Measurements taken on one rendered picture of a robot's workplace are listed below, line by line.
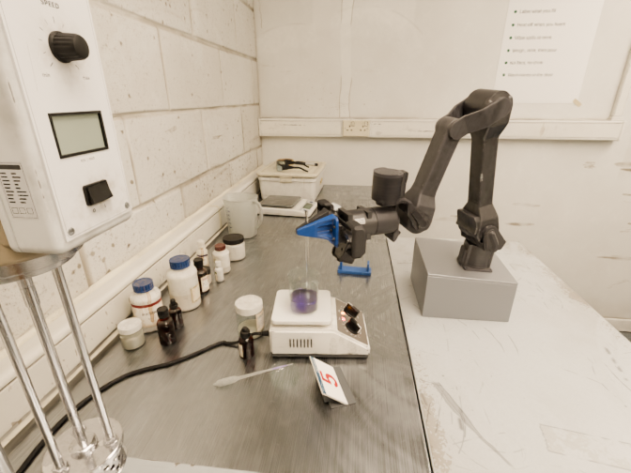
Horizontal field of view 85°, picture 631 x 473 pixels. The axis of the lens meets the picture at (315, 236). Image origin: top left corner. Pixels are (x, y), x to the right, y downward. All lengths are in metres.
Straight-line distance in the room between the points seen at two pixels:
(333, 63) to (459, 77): 0.66
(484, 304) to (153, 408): 0.71
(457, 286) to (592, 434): 0.34
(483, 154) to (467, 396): 0.46
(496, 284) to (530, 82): 1.49
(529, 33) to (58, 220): 2.14
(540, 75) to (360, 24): 0.95
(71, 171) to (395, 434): 0.56
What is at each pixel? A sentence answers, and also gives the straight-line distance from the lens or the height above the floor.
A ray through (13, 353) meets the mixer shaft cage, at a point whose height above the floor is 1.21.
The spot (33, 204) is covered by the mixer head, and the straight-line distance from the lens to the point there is 0.26.
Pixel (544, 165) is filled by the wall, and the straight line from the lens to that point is 2.32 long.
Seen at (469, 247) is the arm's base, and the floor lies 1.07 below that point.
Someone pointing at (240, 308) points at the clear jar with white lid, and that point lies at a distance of 0.76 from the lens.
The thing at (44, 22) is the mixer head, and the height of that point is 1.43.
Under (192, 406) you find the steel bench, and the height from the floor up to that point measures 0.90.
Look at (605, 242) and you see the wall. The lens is 2.64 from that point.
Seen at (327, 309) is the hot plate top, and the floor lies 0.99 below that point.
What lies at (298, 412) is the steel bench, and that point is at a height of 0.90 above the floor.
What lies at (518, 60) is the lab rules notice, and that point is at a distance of 2.19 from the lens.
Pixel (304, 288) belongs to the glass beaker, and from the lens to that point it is 0.67.
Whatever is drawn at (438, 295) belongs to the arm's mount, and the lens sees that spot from 0.87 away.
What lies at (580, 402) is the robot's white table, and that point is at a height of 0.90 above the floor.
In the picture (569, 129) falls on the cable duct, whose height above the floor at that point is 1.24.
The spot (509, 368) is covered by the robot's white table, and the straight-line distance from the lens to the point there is 0.82.
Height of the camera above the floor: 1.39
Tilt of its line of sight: 22 degrees down
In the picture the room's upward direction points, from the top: straight up
